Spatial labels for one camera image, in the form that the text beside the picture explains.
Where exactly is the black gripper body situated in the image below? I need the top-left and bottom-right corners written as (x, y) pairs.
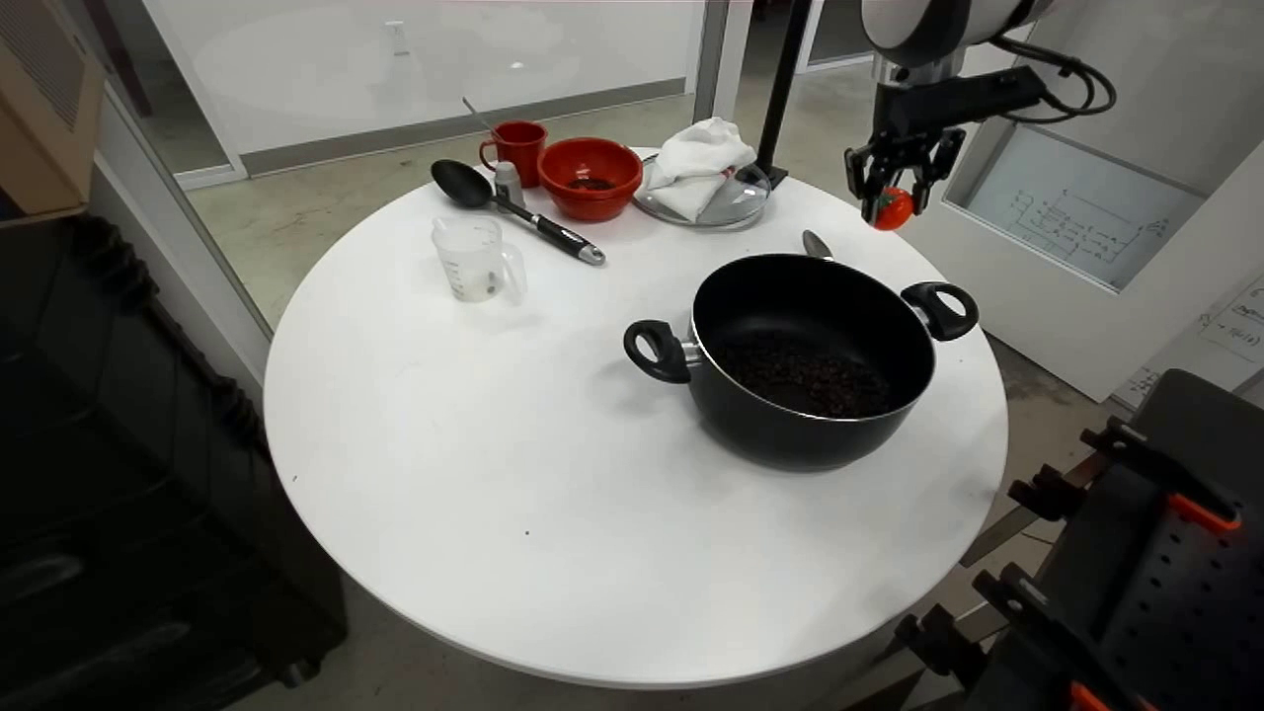
top-left (864, 79), bottom-right (976, 156)

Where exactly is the black tripod pole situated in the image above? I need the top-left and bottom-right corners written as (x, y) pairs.
top-left (752, 0), bottom-right (817, 189)

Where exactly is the round glass lid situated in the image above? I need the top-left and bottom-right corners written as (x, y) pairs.
top-left (631, 151), bottom-right (778, 237)

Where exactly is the grey printed poster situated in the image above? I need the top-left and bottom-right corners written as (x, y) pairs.
top-left (965, 117), bottom-right (1205, 291)

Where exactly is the white cloth with red print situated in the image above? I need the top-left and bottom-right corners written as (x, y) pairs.
top-left (644, 114), bottom-right (763, 223)

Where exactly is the red bowl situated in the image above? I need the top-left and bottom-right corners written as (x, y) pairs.
top-left (532, 135), bottom-right (649, 223)

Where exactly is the red cup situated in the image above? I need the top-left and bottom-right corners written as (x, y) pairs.
top-left (476, 117), bottom-right (552, 189)

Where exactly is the black clamp with orange trigger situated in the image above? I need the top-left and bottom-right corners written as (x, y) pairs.
top-left (894, 559), bottom-right (1139, 711)
top-left (1002, 413), bottom-right (1246, 539)

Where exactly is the clear plastic cup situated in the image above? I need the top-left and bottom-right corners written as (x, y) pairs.
top-left (432, 209), bottom-right (528, 309)

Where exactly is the black ladle spoon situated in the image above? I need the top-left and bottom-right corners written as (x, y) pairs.
top-left (428, 156), bottom-right (614, 271)

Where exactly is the black perforated base board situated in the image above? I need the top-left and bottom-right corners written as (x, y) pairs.
top-left (965, 366), bottom-right (1264, 711)

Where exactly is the black drawer cabinet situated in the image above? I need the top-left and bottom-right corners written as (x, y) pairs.
top-left (0, 209), bottom-right (352, 711)

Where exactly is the cardboard box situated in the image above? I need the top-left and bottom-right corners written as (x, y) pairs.
top-left (0, 31), bottom-right (108, 222)

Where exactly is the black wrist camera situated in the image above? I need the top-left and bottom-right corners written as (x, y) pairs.
top-left (965, 68), bottom-right (1057, 131)

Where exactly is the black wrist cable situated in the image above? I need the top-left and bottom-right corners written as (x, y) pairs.
top-left (982, 31), bottom-right (1122, 125)

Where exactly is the black two-handled cooking pot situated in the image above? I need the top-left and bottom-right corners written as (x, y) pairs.
top-left (622, 248), bottom-right (982, 472)

